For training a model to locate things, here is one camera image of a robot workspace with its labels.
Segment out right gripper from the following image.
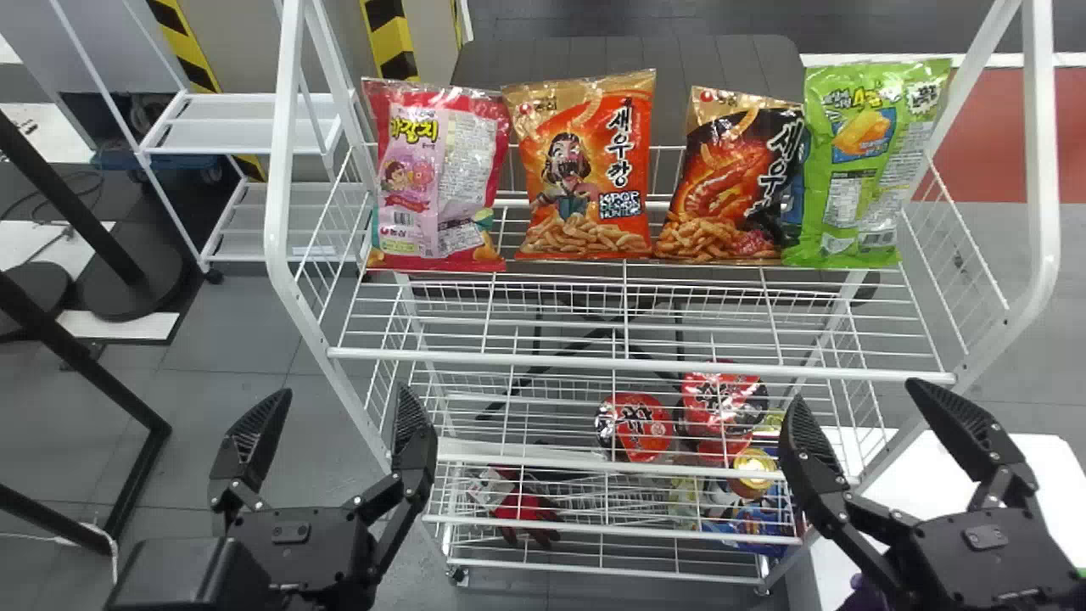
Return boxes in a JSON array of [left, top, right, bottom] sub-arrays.
[[777, 378, 1086, 611]]

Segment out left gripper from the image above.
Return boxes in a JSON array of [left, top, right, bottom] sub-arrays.
[[208, 384, 439, 611]]

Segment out yellow can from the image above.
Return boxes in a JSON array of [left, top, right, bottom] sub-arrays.
[[728, 446, 781, 501]]

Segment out blue snack packet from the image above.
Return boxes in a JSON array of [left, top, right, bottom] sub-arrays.
[[699, 499, 803, 558]]

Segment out red noodle cup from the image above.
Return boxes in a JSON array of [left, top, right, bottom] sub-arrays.
[[679, 362, 771, 440], [593, 391, 676, 464]]

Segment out red gloves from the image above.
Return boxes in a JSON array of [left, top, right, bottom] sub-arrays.
[[485, 466, 566, 549]]

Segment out green snack packet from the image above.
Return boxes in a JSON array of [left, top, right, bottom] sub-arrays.
[[781, 57, 954, 270]]

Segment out red and pink snack packet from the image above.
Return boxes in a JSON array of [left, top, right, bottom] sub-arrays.
[[361, 77, 512, 275]]

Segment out black and red snack packet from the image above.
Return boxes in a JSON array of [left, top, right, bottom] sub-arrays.
[[652, 85, 808, 265]]

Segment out white shelf trolley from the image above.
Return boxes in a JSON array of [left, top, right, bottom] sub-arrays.
[[49, 0, 350, 284]]

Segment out orange snack packet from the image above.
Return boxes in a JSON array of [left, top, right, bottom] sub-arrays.
[[501, 69, 658, 261]]

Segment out white wire rack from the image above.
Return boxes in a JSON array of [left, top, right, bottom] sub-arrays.
[[264, 0, 1062, 597]]

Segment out yellow black striped post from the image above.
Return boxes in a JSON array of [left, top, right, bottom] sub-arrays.
[[359, 0, 423, 83], [144, 0, 266, 184]]

